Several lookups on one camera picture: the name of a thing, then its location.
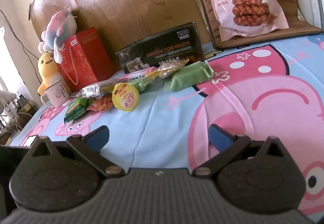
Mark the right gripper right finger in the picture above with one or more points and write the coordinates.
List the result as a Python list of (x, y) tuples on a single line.
[(227, 144)]

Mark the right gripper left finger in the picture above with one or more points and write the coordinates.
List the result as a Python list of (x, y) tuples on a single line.
[(88, 148)]

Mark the green cracker packet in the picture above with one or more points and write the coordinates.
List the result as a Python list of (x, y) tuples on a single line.
[(76, 109)]

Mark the red snack packet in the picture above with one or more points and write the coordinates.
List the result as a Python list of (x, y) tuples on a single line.
[(103, 104)]

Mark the pink snack bar box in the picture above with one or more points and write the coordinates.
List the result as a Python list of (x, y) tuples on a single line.
[(136, 75)]

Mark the peanut packet yellow ends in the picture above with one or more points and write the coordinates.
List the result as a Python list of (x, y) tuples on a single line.
[(167, 69)]

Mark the yellow jelly cup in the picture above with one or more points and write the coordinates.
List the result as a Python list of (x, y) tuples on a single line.
[(125, 97)]

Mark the silver foil snack packet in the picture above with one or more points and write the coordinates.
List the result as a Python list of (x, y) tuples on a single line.
[(99, 89)]

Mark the white enamel mug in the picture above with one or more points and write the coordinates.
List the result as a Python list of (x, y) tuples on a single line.
[(56, 93)]

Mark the smartphone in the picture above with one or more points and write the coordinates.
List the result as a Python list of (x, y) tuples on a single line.
[(29, 141)]

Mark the large green snack packet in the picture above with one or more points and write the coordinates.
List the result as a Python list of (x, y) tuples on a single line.
[(196, 73)]

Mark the small green packet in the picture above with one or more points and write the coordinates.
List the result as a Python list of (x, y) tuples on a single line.
[(142, 84)]

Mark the yellow duck plush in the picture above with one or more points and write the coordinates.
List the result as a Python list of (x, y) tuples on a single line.
[(49, 72)]

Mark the red gift bag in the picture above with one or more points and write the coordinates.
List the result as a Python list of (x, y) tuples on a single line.
[(85, 60)]

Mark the black tin box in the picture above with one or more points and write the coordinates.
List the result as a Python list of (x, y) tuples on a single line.
[(181, 42)]

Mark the pastel plush toy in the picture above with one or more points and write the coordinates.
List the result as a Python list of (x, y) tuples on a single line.
[(61, 27)]

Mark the wooden board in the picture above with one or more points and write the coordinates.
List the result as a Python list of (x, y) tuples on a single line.
[(121, 22)]

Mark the brown chair cushion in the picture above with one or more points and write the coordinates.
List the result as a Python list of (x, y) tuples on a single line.
[(290, 8)]

